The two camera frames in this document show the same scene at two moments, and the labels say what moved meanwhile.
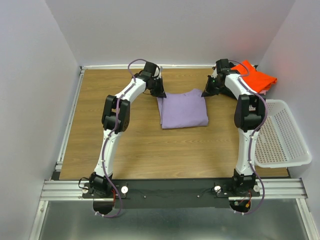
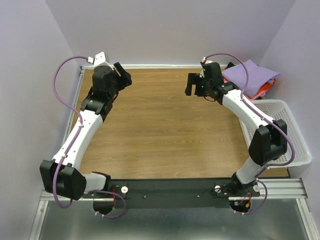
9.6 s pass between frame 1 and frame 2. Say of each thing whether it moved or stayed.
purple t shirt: moved
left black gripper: moved
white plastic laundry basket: stayed
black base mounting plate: stayed
